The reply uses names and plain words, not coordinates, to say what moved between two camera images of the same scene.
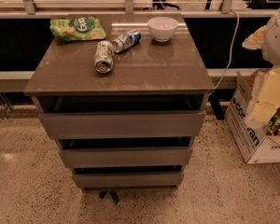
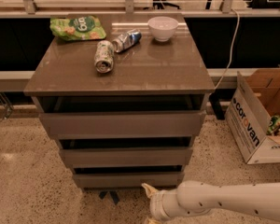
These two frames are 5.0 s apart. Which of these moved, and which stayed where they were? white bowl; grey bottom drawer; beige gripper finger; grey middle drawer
Moved: beige gripper finger
Stayed: white bowl; grey middle drawer; grey bottom drawer
